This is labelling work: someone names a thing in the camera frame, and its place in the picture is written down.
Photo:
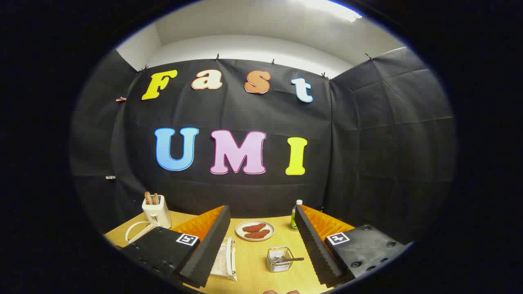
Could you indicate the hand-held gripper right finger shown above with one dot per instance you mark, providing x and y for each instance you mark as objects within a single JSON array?
[{"x": 316, "y": 253}]

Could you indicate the red sausage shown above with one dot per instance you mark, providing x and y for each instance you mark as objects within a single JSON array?
[
  {"x": 254, "y": 227},
  {"x": 257, "y": 234}
]

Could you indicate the toasted bread slice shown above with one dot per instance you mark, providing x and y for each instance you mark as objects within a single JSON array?
[
  {"x": 148, "y": 199},
  {"x": 155, "y": 199}
]

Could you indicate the black backdrop cloth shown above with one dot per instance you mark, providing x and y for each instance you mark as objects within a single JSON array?
[{"x": 245, "y": 110}]

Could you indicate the white plate with sausages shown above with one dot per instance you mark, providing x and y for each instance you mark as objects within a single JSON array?
[{"x": 255, "y": 240}]

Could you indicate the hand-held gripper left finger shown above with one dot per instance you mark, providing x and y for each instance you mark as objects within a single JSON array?
[{"x": 208, "y": 249}]

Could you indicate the white toaster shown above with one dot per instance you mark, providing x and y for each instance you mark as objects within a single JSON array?
[{"x": 157, "y": 214}]

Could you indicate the green label drink bottle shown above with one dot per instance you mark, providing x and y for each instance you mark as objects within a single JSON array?
[{"x": 295, "y": 218}]

